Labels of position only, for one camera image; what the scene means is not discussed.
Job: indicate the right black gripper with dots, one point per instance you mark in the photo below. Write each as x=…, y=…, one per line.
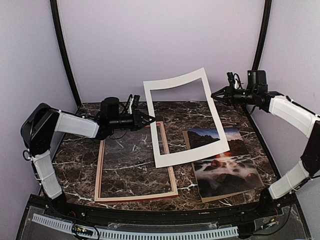
x=229, y=95

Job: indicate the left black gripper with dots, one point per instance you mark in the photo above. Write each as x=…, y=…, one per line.
x=138, y=123

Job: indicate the sunset landscape photo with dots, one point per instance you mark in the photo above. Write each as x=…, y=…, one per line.
x=222, y=162

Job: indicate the wooden picture frame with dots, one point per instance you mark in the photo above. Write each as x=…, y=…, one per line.
x=126, y=171

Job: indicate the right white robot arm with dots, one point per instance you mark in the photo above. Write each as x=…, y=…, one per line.
x=299, y=117

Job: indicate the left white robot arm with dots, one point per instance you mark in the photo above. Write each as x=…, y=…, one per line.
x=38, y=130

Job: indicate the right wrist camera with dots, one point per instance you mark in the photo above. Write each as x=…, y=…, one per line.
x=256, y=77

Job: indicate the right black corner post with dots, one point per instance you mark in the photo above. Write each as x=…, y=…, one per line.
x=257, y=52

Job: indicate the black corner post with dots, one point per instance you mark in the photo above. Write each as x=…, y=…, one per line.
x=63, y=52
x=257, y=52

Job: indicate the white slotted cable duct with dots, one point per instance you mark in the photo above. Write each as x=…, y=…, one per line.
x=99, y=233

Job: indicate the black front rail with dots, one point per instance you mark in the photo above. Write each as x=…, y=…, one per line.
x=239, y=215

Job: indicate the left black corner post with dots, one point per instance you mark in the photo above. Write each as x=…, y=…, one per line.
x=63, y=52

